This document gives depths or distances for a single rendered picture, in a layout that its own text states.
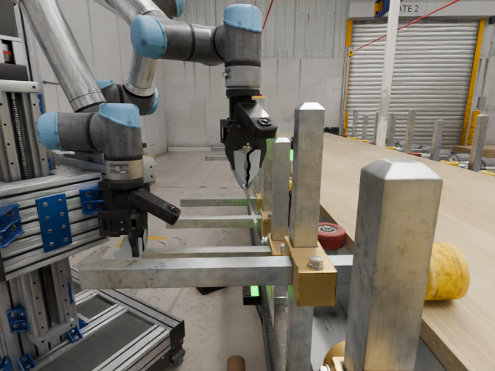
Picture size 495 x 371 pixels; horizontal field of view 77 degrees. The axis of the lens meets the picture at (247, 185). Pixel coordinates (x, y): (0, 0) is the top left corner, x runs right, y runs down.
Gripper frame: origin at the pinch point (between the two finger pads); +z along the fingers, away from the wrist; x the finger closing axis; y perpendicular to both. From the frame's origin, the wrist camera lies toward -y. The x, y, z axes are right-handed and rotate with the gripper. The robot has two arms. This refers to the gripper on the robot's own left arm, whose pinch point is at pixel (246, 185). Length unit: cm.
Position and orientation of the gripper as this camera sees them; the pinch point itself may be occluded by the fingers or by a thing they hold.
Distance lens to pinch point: 67.9
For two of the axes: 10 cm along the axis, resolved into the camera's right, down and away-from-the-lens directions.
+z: 0.0, 9.7, 2.5
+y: -3.8, -2.3, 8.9
